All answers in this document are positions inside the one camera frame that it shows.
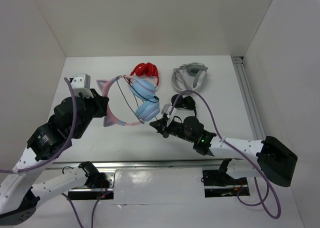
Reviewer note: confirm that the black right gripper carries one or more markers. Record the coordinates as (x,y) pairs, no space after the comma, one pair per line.
(162,126)

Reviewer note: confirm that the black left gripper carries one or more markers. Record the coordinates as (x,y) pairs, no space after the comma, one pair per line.
(99,102)

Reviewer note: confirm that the pink blue cat-ear headphones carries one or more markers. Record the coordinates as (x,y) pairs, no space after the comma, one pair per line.
(141,89)

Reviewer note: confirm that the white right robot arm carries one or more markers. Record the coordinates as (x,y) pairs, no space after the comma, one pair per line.
(268,158)

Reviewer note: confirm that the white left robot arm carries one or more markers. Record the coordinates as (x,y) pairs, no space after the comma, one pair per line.
(20,196)

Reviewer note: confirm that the black on-ear headphones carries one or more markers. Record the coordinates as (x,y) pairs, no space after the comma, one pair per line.
(184,103)

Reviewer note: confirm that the red headphones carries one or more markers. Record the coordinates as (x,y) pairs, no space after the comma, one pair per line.
(147,69)

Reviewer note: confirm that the white grey gaming headset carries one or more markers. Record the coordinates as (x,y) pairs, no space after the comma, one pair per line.
(189,76)

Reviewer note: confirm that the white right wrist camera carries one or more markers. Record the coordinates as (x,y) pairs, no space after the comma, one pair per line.
(169,111)

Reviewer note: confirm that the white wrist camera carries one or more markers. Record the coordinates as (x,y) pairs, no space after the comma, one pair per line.
(80,84)
(169,111)

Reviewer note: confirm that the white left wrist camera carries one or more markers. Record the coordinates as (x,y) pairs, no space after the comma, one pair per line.
(80,84)

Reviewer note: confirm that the aluminium table edge rail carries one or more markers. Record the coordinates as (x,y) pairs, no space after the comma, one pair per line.
(158,164)

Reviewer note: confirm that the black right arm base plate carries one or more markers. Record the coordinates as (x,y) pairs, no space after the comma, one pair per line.
(222,185)

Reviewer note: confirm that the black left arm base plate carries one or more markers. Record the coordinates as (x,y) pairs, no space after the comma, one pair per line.
(102,187)

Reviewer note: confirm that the aluminium side rail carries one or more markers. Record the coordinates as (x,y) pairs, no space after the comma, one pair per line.
(248,98)

